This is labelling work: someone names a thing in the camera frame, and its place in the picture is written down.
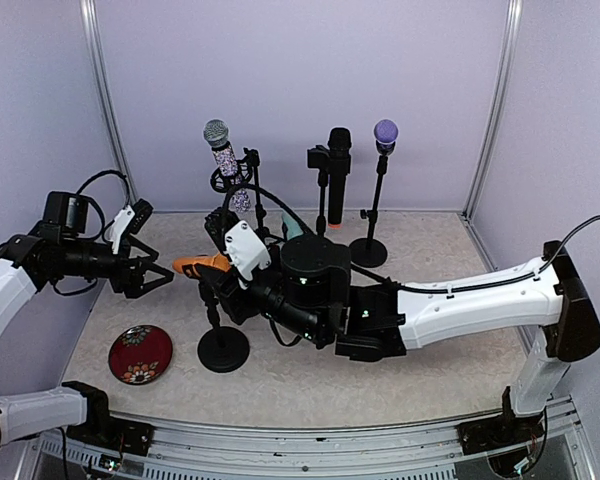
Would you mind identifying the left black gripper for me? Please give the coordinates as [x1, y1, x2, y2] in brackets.
[61, 235, 173, 298]

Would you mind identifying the orange microphone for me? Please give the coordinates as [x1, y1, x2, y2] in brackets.
[172, 253, 231, 279]

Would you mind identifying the teal microphone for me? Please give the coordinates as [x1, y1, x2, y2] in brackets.
[281, 212, 304, 241]

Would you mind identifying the black stand of orange microphone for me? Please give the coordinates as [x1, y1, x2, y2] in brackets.
[193, 279, 250, 374]

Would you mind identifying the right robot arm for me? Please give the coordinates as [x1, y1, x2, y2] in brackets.
[179, 212, 600, 453]

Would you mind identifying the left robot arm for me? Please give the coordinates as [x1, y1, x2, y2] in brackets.
[0, 191, 174, 448]

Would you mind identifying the black tripod stand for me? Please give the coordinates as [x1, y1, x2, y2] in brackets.
[238, 148, 283, 244]

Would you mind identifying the glitter silver-head microphone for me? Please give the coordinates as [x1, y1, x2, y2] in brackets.
[203, 119, 251, 194]

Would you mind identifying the black stand of purple microphone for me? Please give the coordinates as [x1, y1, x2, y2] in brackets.
[349, 150, 388, 268]

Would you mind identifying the black microphone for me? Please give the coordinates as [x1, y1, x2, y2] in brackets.
[327, 127, 352, 228]

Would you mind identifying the purple-head microphone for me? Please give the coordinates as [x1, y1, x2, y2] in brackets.
[373, 119, 399, 156]

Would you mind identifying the red floral plate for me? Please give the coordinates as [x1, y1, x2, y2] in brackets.
[108, 325, 174, 386]

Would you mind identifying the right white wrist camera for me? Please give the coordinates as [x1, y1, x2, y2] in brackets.
[224, 220, 271, 290]

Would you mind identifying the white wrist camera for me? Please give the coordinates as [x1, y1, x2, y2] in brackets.
[224, 220, 271, 290]
[103, 205, 135, 255]

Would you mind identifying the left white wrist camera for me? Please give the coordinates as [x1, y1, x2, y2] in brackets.
[103, 205, 135, 255]

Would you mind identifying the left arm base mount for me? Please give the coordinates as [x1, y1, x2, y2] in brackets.
[67, 417, 155, 457]

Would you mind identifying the front aluminium rail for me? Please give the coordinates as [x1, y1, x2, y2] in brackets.
[24, 394, 596, 480]

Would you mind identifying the left aluminium frame post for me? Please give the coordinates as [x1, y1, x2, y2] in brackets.
[79, 0, 139, 203]

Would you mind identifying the aluminium frame post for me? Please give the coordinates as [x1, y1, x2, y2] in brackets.
[79, 0, 139, 203]
[462, 0, 524, 223]

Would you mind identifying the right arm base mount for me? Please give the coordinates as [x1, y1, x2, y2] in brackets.
[456, 416, 544, 455]

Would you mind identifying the right aluminium frame post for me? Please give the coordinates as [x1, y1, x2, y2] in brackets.
[462, 0, 524, 223]

